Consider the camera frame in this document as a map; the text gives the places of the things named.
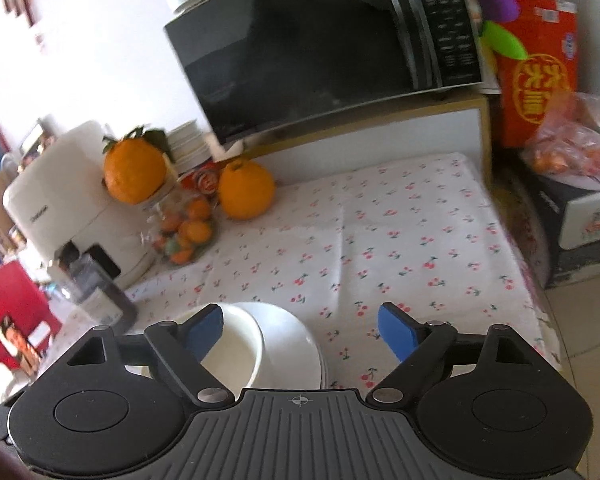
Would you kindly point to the white air fryer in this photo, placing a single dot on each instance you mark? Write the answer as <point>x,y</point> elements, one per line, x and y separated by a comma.
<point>65,195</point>

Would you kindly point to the cream bowl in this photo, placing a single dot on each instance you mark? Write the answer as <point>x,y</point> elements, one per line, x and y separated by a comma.
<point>230,355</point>

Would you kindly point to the large orange with leaves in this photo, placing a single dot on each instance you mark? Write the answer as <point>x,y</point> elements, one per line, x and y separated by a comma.
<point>135,172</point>

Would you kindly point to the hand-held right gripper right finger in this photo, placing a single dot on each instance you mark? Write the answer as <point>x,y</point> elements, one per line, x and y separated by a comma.
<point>397,332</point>

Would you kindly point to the bag of small tangerines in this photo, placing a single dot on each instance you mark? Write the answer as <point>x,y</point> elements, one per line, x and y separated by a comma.
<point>185,235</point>

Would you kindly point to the purple plastic utensil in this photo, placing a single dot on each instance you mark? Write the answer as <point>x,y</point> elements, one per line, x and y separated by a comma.
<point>500,6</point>

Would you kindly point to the plastic bag of oranges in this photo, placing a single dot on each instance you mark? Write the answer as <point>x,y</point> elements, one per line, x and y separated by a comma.
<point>565,150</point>

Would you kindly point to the dark glass jar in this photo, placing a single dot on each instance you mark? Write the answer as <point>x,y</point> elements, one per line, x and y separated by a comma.
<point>100,300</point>

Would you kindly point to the red plastic stool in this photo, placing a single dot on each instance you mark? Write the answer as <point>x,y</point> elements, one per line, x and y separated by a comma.
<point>10,295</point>

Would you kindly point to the cherry print tablecloth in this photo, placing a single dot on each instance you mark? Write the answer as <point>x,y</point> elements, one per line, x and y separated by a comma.
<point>380,240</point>

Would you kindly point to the dark cardboard box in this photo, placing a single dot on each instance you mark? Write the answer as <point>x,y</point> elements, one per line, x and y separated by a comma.
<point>570,220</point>

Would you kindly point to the large orange fruit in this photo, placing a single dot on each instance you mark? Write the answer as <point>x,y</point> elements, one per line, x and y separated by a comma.
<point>245,190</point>

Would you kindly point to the red gift box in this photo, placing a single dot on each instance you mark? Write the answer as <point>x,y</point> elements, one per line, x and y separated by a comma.
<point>535,100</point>

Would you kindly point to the red printed can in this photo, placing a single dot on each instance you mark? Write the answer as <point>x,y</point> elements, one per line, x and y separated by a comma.
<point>205,180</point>

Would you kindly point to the green plastic utensil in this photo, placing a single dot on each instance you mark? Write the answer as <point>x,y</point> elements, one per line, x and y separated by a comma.
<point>505,40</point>

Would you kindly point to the black microwave oven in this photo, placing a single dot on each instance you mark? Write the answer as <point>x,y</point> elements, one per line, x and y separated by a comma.
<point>305,50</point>

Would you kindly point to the stack of white bowls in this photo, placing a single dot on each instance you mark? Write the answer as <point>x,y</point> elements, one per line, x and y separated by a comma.
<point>187,147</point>

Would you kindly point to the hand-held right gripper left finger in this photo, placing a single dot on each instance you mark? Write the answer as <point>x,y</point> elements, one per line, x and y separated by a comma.
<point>205,332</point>

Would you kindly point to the white bowl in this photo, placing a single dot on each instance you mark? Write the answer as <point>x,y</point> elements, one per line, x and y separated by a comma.
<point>285,355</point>

